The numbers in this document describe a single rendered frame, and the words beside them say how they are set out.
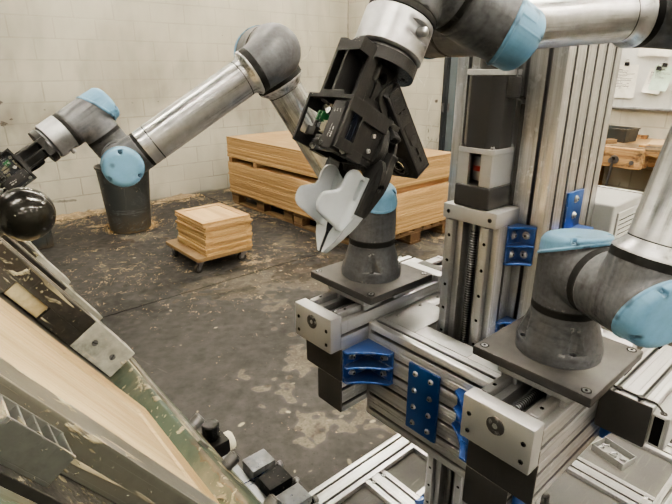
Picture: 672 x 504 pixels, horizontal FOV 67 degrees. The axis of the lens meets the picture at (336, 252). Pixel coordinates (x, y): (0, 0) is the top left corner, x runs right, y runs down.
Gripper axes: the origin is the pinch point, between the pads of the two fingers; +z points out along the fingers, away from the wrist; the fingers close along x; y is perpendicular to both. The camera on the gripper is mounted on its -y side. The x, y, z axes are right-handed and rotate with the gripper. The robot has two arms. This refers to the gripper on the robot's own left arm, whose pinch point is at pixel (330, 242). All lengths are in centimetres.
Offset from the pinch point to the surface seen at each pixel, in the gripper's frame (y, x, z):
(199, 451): -16, -30, 42
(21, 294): 9, -66, 31
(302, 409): -137, -124, 80
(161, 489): 7.3, -2.9, 30.3
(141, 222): -169, -448, 51
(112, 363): -13, -66, 43
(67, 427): 18.9, -2.8, 23.3
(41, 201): 27.9, 1.3, 4.4
